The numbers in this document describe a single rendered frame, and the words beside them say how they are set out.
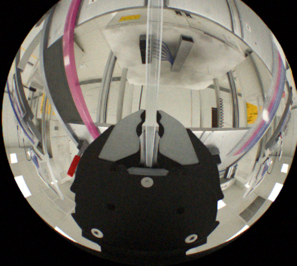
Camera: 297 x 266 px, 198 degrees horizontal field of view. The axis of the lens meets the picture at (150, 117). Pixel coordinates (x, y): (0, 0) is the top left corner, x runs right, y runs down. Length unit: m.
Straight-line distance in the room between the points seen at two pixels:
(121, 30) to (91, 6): 0.30
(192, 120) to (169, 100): 0.59
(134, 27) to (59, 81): 0.32
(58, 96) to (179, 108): 1.89
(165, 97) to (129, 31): 1.66
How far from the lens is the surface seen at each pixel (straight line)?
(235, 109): 0.64
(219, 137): 0.24
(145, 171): 0.29
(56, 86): 0.23
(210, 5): 0.15
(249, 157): 1.45
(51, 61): 0.23
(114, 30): 0.44
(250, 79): 1.50
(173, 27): 0.41
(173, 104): 1.94
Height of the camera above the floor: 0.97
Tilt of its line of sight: 4 degrees down
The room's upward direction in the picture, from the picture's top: 177 degrees counter-clockwise
